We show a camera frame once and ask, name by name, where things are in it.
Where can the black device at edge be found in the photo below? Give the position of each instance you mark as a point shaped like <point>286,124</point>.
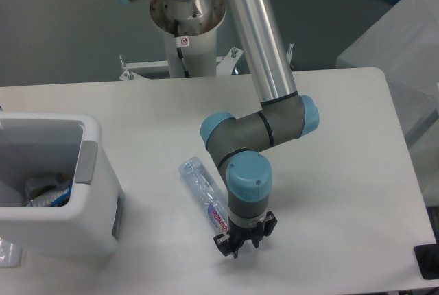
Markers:
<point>427,258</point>

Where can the clear plastic item bottom left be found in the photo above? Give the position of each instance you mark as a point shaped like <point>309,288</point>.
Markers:
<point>10,254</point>

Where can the clear plastic water bottle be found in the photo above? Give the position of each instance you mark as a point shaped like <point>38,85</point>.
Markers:
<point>207,193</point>

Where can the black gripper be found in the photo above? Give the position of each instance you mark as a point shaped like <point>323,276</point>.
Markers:
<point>230,243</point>

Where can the blue snack wrapper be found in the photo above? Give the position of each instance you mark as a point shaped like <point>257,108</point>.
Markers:
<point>52,197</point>

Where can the white side table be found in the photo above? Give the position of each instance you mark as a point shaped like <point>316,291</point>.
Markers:
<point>404,45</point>

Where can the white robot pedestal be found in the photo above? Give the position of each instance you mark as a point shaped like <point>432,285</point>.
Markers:
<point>191,56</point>

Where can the white trash can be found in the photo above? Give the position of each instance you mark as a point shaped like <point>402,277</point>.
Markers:
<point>68,147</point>

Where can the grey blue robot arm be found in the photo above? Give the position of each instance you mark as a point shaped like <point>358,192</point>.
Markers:
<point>236,145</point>

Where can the white pedestal base frame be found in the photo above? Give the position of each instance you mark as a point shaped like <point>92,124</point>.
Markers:
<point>226,65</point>

